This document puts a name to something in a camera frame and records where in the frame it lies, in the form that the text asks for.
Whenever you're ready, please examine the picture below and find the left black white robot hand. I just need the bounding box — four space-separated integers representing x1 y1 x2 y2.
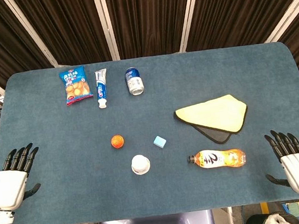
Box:
0 142 47 213

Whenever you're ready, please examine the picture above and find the white floral paper cup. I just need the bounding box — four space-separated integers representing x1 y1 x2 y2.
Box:
130 153 152 176

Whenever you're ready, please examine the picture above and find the black bag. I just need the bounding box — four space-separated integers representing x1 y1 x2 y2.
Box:
244 209 299 224

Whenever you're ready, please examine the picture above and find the orange tea drink bottle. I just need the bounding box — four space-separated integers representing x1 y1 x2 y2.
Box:
186 145 248 174

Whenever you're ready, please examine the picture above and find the yellow grey microfiber cloth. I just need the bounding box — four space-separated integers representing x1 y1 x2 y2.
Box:
172 92 252 150

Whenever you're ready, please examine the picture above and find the orange ball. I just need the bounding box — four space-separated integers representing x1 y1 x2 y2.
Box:
110 133 126 150

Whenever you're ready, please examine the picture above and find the blue cookie snack bag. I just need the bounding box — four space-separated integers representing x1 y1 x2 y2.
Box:
58 65 95 107

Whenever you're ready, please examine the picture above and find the white blue toothpaste tube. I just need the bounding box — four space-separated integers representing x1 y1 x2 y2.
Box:
94 68 112 110

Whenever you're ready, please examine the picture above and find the blue felt table cover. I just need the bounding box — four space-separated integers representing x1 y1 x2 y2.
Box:
0 37 299 224

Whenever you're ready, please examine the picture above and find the light blue block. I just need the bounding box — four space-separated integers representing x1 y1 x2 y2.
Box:
153 135 168 149

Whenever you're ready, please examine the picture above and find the blue white drink can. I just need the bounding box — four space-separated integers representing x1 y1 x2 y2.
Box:
123 66 146 97

